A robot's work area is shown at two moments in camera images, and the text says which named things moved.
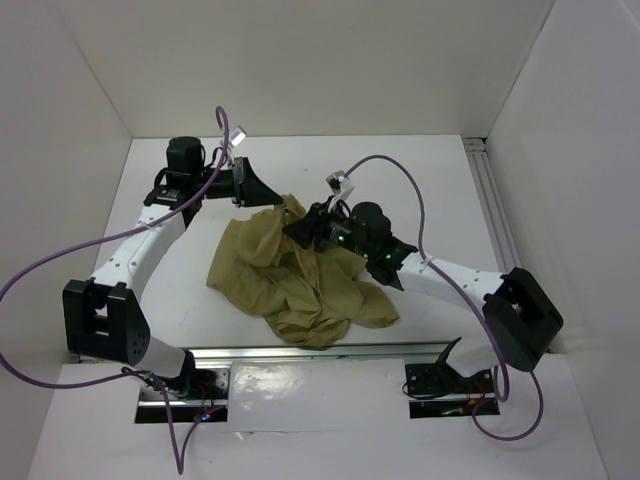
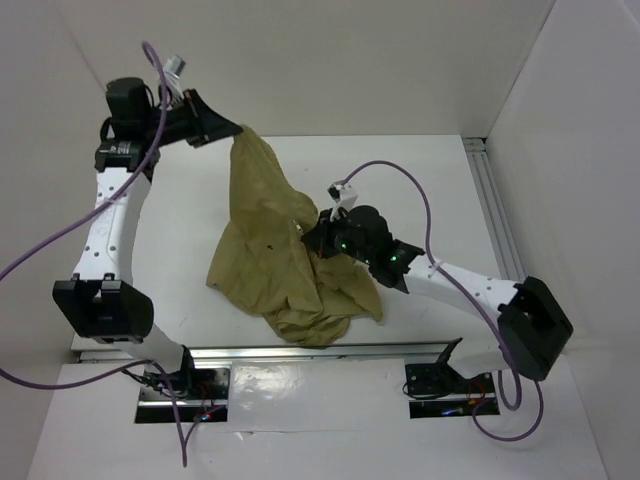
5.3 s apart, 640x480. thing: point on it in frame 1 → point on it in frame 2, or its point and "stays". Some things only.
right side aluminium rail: x=486 y=182 stays
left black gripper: x=247 y=189 → x=205 y=124
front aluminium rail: x=394 y=353 stays
